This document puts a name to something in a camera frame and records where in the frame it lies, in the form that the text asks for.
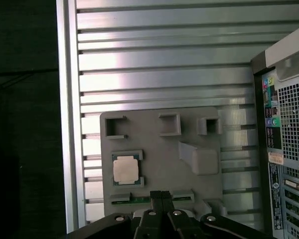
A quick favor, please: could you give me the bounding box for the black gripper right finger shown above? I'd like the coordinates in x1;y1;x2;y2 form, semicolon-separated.
161;191;270;239

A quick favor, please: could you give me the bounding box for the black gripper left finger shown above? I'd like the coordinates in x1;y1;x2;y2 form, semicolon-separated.
67;191;166;239

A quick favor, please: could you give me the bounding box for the silver CPU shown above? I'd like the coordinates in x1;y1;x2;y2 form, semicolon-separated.
111;154;142;186

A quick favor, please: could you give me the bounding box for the green RAM stick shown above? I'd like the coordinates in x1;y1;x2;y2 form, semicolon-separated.
111;196;193;205

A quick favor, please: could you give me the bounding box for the grey parts rack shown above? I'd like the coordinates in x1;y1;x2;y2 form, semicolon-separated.
99;107;228;225

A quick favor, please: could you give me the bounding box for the black PC case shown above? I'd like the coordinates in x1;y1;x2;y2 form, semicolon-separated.
250;22;299;239

